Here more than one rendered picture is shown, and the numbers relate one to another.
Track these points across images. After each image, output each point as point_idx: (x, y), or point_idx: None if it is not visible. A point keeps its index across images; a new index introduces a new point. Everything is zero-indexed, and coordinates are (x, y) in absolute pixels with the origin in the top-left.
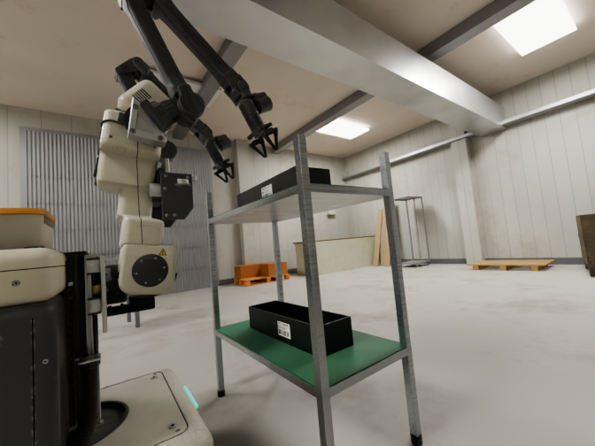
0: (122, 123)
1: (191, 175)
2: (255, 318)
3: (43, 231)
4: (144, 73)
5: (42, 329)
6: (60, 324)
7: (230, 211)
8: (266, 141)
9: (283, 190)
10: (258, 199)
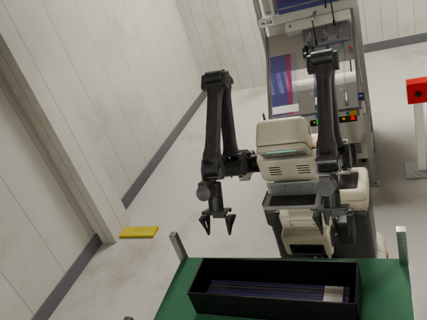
0: None
1: (262, 204)
2: None
3: None
4: (309, 74)
5: None
6: (279, 223)
7: (309, 258)
8: (210, 222)
9: (204, 257)
10: (243, 258)
